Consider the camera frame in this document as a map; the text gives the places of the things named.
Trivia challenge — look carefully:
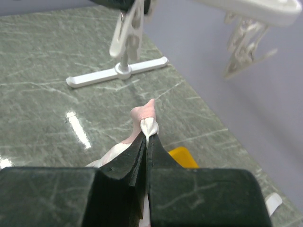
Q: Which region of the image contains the white metal clothes rack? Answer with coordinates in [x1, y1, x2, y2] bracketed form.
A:
[66, 57, 283, 218]

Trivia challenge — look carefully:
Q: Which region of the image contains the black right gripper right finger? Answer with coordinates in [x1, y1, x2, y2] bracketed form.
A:
[146, 135, 272, 227]

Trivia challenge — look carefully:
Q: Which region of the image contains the white end hanger clip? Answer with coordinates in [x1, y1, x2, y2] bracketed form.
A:
[109, 0, 144, 61]

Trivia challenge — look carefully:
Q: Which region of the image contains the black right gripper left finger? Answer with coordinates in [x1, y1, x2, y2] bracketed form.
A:
[0, 136, 146, 227]

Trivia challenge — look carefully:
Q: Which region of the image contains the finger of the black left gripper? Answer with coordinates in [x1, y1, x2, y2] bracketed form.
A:
[90, 0, 134, 11]
[144, 0, 156, 16]

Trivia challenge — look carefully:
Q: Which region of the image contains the yellow plastic tray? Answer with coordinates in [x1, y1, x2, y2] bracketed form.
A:
[168, 147, 199, 169]

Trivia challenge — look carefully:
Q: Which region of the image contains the white pink underwear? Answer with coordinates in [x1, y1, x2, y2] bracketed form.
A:
[86, 99, 159, 227]

